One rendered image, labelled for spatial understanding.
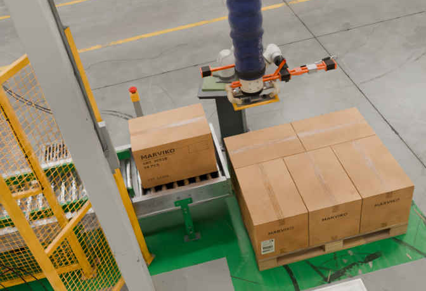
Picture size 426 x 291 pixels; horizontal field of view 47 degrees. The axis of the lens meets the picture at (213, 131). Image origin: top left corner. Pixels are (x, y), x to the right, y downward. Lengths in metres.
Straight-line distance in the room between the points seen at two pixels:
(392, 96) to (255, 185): 2.31
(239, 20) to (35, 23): 1.58
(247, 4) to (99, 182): 1.48
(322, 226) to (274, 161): 0.63
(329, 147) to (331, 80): 1.83
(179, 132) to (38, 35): 1.82
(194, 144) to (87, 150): 1.39
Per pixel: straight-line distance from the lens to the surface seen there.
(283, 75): 3.63
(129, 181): 3.97
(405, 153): 4.84
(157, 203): 3.77
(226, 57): 4.29
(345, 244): 4.02
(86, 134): 2.34
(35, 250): 2.99
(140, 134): 3.73
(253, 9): 3.23
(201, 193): 3.77
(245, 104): 3.58
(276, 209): 3.55
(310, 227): 3.67
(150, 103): 5.70
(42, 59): 2.13
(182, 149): 3.64
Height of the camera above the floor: 3.23
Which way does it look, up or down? 39 degrees down
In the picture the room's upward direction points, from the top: 10 degrees counter-clockwise
